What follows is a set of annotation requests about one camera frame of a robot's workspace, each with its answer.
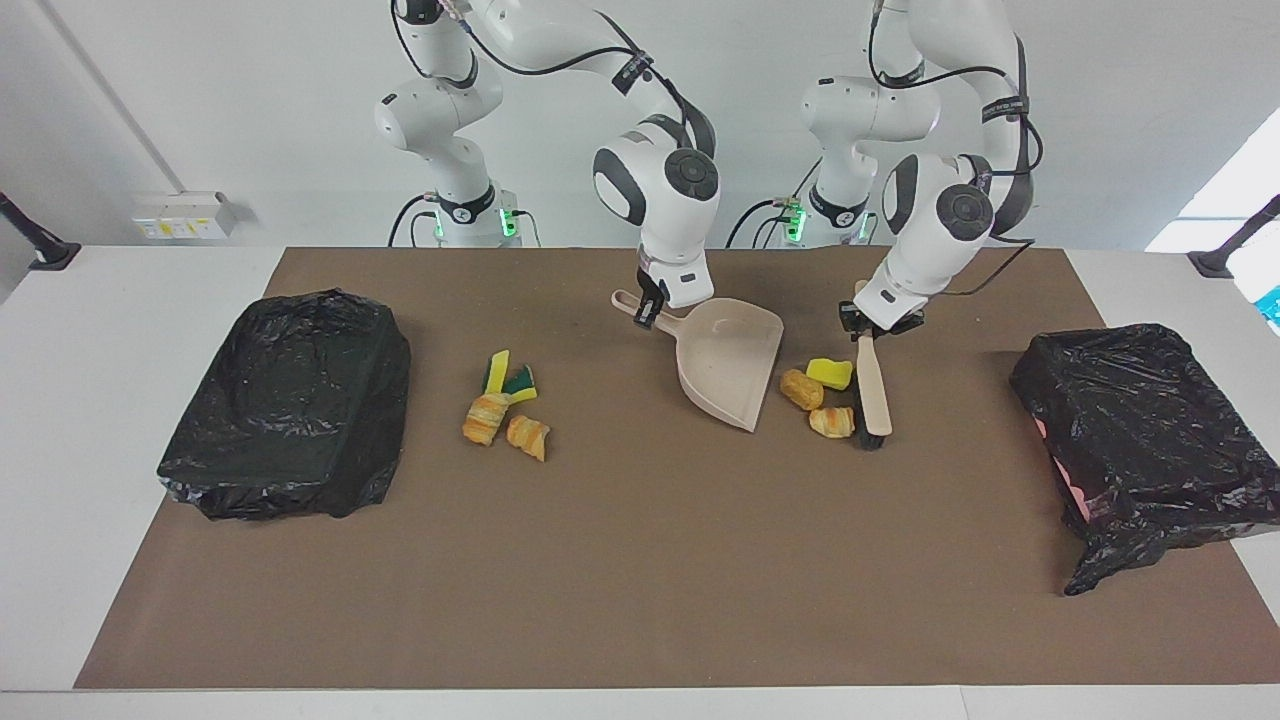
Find beige brush black bristles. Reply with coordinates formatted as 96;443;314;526
853;280;894;451

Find brown oval bread roll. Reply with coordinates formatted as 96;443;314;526
780;369;825;412

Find beige plastic dustpan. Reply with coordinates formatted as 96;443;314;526
612;290;786;434

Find striped toy croissant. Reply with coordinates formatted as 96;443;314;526
461;393;513;447
506;415;552;463

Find left black trash bag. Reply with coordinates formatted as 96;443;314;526
1008;322;1280;598

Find bin with black bag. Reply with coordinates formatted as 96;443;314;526
157;288;413;521

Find brown table mat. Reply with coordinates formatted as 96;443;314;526
75;247;1280;691

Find black clamp stand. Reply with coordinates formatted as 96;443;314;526
0;192;81;271
1188;195;1280;279

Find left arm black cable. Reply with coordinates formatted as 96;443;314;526
868;0;1046;298

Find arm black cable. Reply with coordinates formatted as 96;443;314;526
390;0;719;161
868;0;1046;298

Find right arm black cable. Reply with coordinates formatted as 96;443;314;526
390;0;719;161

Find white wall socket box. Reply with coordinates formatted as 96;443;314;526
133;192;241;241

